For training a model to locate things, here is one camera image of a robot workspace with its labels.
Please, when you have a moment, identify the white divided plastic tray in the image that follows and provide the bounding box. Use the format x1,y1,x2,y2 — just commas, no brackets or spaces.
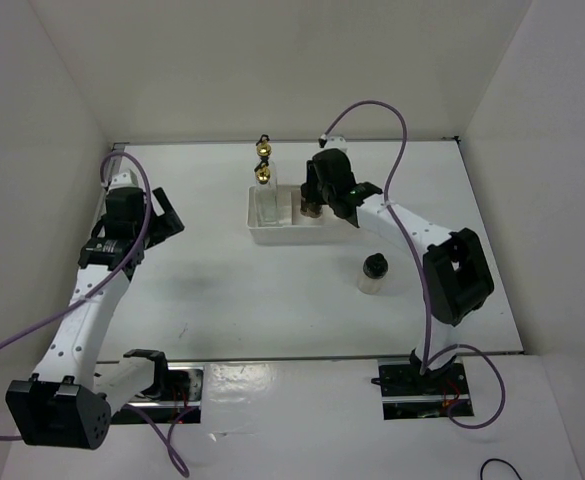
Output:
246,184,360,246

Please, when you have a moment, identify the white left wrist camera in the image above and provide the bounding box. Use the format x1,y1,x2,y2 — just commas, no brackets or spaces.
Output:
107,169,139,190

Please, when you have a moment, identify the small spice jar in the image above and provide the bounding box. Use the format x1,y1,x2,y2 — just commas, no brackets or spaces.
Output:
300,198,323,219

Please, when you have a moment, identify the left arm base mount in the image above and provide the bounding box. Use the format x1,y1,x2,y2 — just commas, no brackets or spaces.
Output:
95,358,204,425

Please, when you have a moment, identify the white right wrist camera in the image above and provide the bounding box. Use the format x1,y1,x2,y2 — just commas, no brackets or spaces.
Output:
318,134,348,153

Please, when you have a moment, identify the black cable loop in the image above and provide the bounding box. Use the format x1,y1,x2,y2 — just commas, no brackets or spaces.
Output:
480,458,523,480

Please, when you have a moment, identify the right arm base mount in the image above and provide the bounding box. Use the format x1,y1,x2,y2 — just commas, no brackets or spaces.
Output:
370,359,474,421

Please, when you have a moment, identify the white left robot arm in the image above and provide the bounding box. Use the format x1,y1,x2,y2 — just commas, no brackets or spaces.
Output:
5,186,184,450

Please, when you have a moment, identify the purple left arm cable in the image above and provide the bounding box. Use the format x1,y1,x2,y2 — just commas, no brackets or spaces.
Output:
0,152,191,479

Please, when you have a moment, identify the glass oil bottle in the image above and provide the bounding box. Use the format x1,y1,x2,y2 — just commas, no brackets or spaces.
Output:
254,160,279,226
254,134,272,171

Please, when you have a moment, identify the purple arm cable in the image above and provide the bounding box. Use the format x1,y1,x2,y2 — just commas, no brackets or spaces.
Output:
319,99,507,430
0,152,191,479

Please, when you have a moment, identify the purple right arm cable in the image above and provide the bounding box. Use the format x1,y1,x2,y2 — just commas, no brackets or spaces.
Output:
319,99,507,430

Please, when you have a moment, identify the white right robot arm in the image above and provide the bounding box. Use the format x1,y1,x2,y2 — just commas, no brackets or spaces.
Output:
301,148,495,393

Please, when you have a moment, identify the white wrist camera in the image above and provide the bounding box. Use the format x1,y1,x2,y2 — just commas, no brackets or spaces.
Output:
107,169,139,190
318,134,348,153

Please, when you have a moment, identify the white jar black lid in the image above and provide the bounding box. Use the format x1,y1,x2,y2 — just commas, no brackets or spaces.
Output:
357,253,389,295

